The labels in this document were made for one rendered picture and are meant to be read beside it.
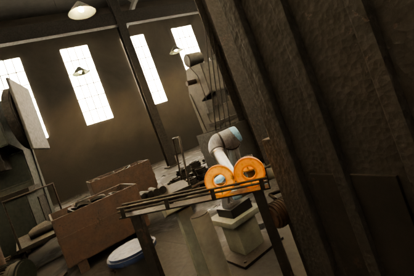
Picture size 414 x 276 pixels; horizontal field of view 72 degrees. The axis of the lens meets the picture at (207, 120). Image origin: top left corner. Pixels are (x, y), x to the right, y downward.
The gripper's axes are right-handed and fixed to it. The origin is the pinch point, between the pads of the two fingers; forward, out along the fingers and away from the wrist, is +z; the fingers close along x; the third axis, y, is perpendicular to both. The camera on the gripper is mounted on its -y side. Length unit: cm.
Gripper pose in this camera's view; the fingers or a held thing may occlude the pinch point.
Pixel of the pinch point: (247, 168)
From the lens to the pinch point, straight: 144.4
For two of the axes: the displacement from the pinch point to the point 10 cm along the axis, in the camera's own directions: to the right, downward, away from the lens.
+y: -2.8, -9.3, 2.5
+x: 9.3, -3.2, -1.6
